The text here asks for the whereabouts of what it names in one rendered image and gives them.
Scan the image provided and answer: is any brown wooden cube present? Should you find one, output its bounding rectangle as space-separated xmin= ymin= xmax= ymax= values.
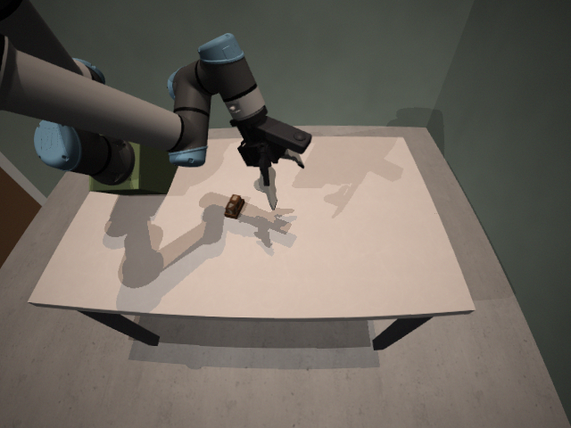
xmin=229 ymin=194 xmax=242 ymax=208
xmin=226 ymin=202 xmax=238 ymax=215

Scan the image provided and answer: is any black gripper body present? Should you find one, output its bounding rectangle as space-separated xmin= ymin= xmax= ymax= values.
xmin=229 ymin=105 xmax=286 ymax=168

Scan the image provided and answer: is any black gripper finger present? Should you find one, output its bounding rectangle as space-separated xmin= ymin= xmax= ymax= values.
xmin=254 ymin=152 xmax=277 ymax=210
xmin=281 ymin=149 xmax=304 ymax=169

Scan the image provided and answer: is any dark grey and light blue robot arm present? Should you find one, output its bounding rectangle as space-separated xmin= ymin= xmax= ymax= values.
xmin=0 ymin=0 xmax=312 ymax=185

